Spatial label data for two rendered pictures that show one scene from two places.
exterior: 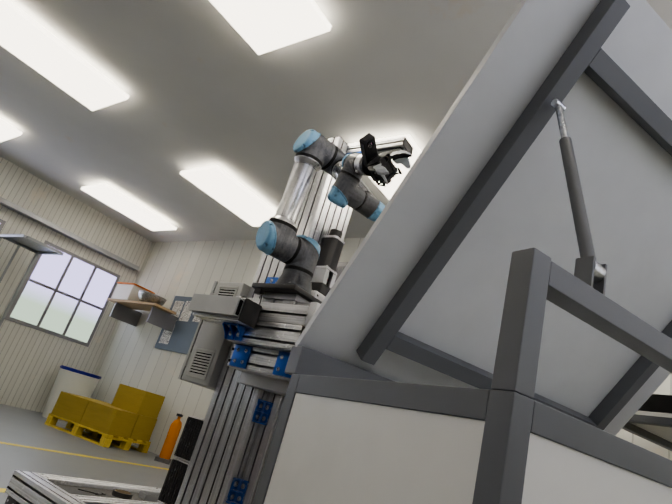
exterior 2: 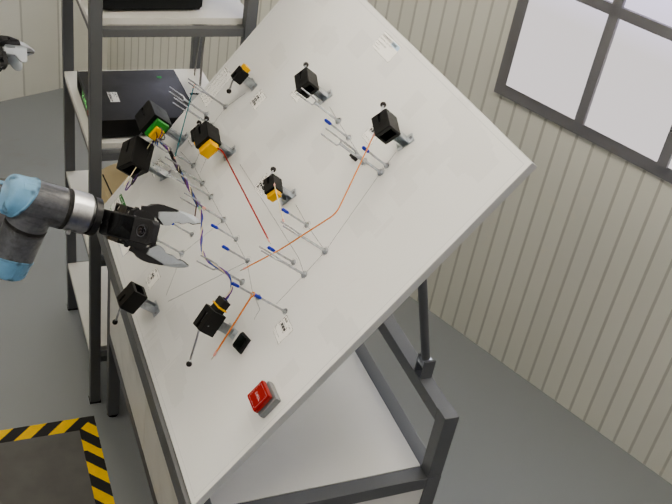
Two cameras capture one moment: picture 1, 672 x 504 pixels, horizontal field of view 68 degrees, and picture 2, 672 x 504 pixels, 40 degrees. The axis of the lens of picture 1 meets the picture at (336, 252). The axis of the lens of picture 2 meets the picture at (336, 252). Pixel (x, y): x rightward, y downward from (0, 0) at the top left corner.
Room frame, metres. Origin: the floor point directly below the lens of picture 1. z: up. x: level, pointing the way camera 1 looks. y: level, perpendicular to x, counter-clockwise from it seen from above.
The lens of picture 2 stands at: (0.95, 1.34, 2.49)
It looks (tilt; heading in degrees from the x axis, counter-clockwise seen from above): 34 degrees down; 271
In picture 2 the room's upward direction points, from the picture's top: 10 degrees clockwise
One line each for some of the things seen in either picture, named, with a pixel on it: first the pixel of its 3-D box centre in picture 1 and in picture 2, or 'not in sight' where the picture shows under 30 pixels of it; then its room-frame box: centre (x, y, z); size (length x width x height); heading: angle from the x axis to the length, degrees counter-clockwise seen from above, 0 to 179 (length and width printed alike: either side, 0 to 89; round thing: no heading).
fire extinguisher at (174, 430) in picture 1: (171, 437); not in sight; (6.24, 1.21, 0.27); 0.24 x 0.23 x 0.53; 50
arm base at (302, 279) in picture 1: (295, 282); not in sight; (1.88, 0.12, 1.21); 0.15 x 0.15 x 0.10
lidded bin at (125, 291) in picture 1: (132, 295); not in sight; (7.44, 2.72, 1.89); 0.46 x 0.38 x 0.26; 50
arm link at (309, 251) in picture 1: (302, 255); not in sight; (1.87, 0.12, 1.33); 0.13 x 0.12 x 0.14; 125
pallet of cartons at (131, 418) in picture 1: (107, 410); not in sight; (6.57, 2.11, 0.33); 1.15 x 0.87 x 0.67; 50
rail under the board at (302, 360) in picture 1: (470, 425); (143, 342); (1.43, -0.50, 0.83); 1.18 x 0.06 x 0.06; 118
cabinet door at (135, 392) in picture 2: not in sight; (129, 341); (1.54, -0.75, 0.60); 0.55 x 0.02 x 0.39; 118
